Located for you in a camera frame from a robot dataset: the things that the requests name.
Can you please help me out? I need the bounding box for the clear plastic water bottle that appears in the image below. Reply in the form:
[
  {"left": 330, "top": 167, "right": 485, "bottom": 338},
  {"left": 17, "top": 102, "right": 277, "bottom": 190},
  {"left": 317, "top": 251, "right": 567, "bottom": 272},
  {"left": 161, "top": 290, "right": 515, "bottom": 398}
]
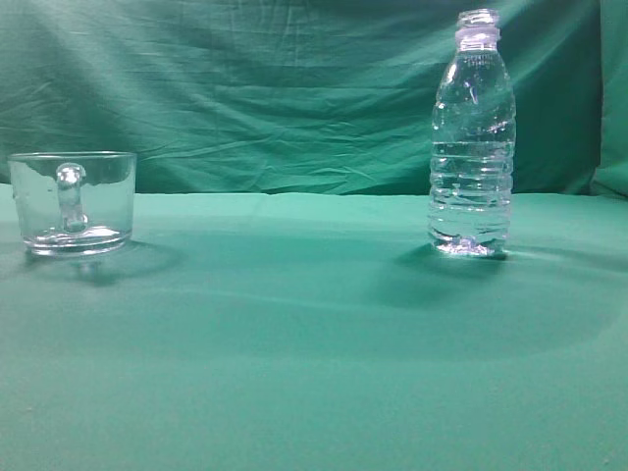
[{"left": 428, "top": 8, "right": 516, "bottom": 257}]

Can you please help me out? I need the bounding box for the green table cloth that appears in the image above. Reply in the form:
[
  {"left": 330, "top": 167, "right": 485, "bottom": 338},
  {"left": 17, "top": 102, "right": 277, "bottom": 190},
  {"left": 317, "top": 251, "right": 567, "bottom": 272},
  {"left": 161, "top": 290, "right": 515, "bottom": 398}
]
[{"left": 1, "top": 186, "right": 627, "bottom": 470}]

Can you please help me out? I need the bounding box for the green backdrop cloth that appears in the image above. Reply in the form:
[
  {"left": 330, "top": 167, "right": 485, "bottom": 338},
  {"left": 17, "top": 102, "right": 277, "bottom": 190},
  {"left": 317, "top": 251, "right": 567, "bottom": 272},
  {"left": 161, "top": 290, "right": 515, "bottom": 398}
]
[{"left": 1, "top": 1, "right": 627, "bottom": 195}]

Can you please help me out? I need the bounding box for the clear glass mug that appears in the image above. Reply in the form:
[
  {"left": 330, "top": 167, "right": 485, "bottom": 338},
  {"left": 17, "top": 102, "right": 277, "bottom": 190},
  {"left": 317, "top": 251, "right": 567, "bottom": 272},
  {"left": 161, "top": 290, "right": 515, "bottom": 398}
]
[{"left": 8, "top": 151, "right": 137, "bottom": 257}]

